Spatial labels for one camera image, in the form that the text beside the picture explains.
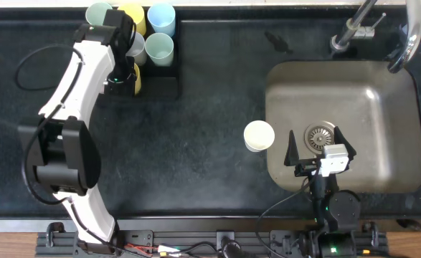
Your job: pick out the black tray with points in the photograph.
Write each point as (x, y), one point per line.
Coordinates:
(160, 84)

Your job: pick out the steel sink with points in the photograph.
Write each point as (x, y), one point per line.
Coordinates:
(375, 107)

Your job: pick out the green cup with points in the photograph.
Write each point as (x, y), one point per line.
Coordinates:
(95, 12)
(159, 48)

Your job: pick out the steel tap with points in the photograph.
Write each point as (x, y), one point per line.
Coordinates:
(412, 39)

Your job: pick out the mounting rail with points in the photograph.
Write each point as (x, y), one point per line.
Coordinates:
(192, 238)

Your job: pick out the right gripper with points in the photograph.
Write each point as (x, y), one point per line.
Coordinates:
(307, 168)

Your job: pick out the grey cup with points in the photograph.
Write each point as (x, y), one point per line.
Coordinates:
(139, 48)

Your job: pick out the white cup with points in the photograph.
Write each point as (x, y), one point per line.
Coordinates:
(258, 136)

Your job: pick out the blue cup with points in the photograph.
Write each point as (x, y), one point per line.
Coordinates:
(161, 18)

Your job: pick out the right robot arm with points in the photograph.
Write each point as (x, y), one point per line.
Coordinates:
(344, 209)

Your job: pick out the yellow cup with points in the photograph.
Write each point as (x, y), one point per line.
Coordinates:
(137, 79)
(139, 16)

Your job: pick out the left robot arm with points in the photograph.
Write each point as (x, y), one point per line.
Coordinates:
(88, 71)

